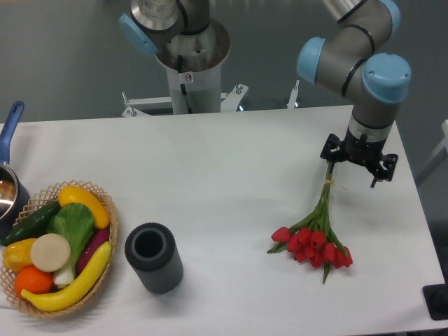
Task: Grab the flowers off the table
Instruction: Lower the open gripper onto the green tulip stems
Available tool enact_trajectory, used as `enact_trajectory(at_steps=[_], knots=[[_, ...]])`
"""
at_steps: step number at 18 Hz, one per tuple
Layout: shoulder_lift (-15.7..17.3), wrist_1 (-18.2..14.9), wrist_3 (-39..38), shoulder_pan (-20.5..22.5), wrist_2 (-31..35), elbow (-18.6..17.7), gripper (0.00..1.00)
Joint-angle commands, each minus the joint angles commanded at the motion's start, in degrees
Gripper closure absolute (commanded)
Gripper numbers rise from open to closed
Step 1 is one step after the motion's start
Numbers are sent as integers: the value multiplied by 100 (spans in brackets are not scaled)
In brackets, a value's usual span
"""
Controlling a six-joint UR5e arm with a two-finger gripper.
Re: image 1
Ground green bok choy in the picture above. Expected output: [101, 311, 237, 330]
[46, 203, 95, 288]

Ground long yellow squash lower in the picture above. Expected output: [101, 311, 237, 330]
[21, 241, 112, 312]

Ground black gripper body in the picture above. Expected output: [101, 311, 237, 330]
[343, 117, 391, 172]

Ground green cucumber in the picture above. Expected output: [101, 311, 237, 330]
[1, 202, 61, 246]

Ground purple eggplant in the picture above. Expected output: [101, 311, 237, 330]
[76, 228, 109, 275]

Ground white metal base frame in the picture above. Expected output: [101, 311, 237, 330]
[120, 80, 301, 118]

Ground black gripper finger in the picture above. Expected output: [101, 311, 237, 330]
[320, 134, 346, 163]
[370, 154, 399, 188]

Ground orange fruit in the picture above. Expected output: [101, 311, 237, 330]
[14, 266, 53, 297]

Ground beige round disc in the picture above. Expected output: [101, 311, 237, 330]
[30, 233, 71, 272]

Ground dark grey ribbed vase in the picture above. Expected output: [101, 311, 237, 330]
[125, 223, 183, 294]

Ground yellow bell pepper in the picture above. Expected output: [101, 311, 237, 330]
[2, 238, 37, 272]

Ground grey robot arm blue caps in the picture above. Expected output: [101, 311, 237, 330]
[119, 1, 412, 182]

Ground yellow squash upper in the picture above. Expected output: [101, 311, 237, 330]
[57, 185, 110, 229]

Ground woven wicker basket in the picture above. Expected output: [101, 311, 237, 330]
[1, 181, 118, 318]

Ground blue handled saucepan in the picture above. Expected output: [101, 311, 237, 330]
[1, 101, 29, 239]

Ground black device at table edge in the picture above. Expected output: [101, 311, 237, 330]
[422, 283, 447, 321]

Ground white furniture piece right edge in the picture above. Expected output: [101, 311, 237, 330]
[414, 120, 447, 188]

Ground red tulip bouquet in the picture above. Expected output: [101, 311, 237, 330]
[267, 162, 353, 283]

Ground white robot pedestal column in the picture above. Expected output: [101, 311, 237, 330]
[156, 18, 230, 96]

